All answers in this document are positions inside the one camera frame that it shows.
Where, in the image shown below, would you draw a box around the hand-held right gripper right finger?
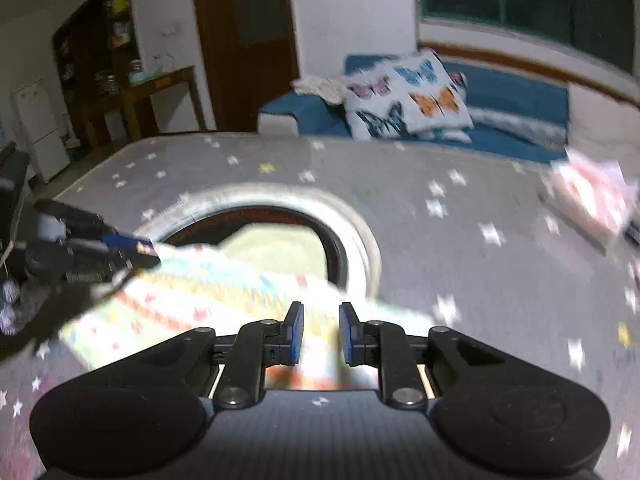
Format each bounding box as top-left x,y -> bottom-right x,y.
338,302 -> 523,408

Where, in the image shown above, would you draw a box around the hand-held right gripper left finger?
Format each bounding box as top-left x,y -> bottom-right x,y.
130,301 -> 305,408

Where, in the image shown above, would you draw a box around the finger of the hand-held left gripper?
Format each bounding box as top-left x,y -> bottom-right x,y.
34,199 -> 154,256
65,254 -> 162,287

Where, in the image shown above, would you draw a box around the patterned yellow-green children's pants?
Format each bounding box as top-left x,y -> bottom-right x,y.
57,229 -> 436,392

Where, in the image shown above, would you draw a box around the round black induction cooktop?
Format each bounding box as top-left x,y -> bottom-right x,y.
144,184 -> 384,302

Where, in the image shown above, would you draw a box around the grey star-printed tablecloth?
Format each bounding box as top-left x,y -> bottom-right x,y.
0,131 -> 640,480

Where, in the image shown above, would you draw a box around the white small fridge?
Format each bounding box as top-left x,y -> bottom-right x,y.
12,75 -> 71,184

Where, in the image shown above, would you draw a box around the wooden side table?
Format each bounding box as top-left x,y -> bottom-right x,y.
82,65 -> 208,154

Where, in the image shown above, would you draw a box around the dark wooden shelf cabinet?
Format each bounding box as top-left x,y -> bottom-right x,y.
52,0 -> 146,152

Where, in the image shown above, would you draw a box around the brown wooden door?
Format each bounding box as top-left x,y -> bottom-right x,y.
190,0 -> 301,134

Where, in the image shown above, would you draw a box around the crumpled light cloth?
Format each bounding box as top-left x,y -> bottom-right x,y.
291,75 -> 351,104

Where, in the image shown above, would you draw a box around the butterfly-printed pillow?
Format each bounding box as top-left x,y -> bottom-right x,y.
344,49 -> 475,142

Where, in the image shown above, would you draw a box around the pink tissue pack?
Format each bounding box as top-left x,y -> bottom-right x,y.
550,152 -> 637,249

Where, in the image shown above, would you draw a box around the blue sofa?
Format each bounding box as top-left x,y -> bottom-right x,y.
257,55 -> 571,164

